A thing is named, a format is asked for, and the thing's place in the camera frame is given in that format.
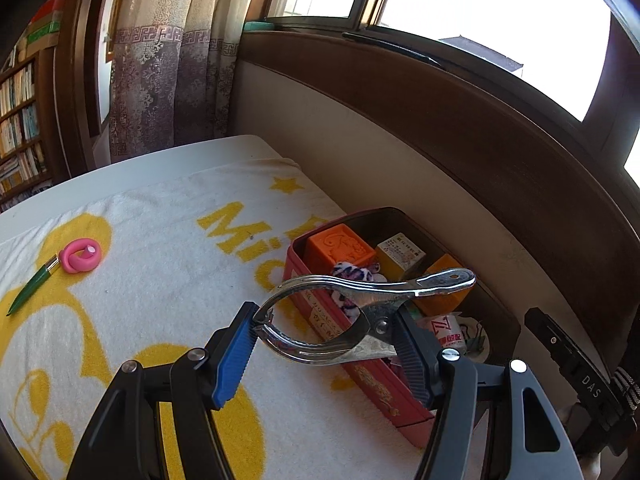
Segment brown cardboard box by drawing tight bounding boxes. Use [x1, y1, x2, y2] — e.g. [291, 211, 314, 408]
[25, 35, 61, 56]

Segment rows of shelved books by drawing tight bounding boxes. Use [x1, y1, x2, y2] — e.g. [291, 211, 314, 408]
[0, 62, 48, 206]

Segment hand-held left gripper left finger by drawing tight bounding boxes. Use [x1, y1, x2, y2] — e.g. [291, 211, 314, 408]
[65, 301, 258, 480]

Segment pink coiled silicone band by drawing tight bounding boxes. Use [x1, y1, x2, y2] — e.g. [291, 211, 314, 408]
[58, 238, 102, 275]

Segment green flat box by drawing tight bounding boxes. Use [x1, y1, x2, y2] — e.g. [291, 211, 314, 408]
[27, 20, 63, 43]

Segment beige purple patterned curtain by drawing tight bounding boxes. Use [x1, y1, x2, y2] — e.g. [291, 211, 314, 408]
[107, 0, 266, 163]

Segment red tin container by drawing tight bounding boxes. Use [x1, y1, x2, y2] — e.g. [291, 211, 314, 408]
[282, 206, 521, 448]

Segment orange ribbed square block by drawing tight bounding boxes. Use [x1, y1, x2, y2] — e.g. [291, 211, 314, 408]
[412, 254, 473, 317]

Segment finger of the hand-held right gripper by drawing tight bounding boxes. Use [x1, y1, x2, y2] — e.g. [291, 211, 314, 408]
[524, 307, 588, 381]

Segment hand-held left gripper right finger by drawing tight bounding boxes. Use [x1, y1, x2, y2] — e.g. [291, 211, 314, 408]
[395, 317, 586, 480]

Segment brown framed window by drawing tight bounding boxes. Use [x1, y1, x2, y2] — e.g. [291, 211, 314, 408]
[245, 0, 640, 181]

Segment small yellow box white label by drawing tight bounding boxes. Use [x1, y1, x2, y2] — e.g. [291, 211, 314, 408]
[376, 232, 427, 281]

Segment white yellow printed towel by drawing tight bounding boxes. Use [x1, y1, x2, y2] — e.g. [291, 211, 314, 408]
[0, 162, 436, 480]

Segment green ballpoint pen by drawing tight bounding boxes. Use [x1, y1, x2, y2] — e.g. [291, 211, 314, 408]
[6, 255, 61, 317]

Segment red flat box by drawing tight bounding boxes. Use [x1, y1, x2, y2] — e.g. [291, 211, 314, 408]
[30, 0, 68, 23]

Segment orange embossed cube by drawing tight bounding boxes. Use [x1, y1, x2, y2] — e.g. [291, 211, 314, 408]
[305, 225, 377, 281]

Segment leopard print plush bow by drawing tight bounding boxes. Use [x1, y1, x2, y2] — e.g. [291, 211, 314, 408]
[330, 260, 388, 323]

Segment brown wooden bookshelf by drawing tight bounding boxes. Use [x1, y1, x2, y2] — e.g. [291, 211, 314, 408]
[0, 50, 58, 211]

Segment white table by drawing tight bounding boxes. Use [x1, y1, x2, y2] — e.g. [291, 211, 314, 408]
[0, 134, 301, 246]

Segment large metal spring clamp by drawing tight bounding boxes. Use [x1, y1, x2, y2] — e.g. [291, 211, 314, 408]
[251, 267, 477, 366]

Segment brown wooden door frame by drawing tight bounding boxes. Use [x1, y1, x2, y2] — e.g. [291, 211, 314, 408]
[65, 0, 136, 171]

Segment white packet red mark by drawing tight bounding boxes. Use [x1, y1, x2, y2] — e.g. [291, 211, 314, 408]
[415, 311, 469, 358]

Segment dark wooden wall trim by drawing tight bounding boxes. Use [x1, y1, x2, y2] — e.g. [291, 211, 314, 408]
[240, 30, 640, 391]

